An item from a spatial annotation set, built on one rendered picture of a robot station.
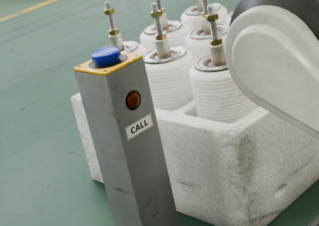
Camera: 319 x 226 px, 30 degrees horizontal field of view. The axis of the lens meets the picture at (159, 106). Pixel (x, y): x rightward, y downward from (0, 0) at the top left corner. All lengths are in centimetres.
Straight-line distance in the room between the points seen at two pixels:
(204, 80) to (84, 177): 42
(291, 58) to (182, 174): 43
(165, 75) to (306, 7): 41
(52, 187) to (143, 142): 41
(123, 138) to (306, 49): 32
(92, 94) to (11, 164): 58
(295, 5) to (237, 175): 35
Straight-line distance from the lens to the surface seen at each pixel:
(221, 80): 87
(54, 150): 136
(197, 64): 91
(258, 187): 91
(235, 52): 62
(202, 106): 90
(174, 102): 97
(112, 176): 86
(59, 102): 163
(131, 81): 80
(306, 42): 58
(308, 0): 59
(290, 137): 96
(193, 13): 121
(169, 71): 95
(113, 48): 81
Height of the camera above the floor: 55
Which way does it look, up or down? 23 degrees down
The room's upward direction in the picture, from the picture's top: 12 degrees counter-clockwise
